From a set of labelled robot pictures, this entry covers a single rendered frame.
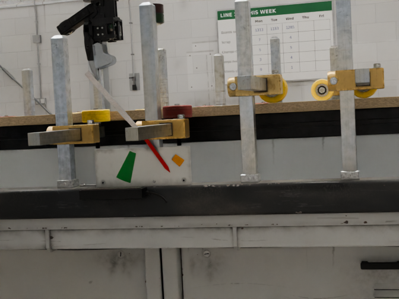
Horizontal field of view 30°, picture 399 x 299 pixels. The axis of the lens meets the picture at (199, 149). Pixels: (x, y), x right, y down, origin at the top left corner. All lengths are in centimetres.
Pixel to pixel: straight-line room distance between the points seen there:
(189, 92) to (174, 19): 94
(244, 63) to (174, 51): 761
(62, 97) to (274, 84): 57
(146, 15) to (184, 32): 751
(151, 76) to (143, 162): 23
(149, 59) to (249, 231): 51
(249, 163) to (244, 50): 29
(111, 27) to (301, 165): 65
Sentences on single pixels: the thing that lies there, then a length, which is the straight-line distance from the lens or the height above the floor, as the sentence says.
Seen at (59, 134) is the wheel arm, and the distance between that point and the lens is 187.
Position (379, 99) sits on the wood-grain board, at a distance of 206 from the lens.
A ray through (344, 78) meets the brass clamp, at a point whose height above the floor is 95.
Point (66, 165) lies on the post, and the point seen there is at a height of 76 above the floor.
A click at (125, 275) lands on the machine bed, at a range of 229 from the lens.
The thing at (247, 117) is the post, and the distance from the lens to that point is 188.
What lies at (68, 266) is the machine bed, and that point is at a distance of 235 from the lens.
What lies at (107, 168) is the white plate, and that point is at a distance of 198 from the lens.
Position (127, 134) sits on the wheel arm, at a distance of 165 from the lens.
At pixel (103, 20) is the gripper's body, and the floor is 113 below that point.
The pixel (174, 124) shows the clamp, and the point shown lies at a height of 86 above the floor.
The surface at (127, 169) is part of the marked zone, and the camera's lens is 196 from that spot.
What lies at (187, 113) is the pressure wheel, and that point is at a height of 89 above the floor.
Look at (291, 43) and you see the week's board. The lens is 911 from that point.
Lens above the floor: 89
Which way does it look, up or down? 3 degrees down
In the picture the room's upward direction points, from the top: 3 degrees counter-clockwise
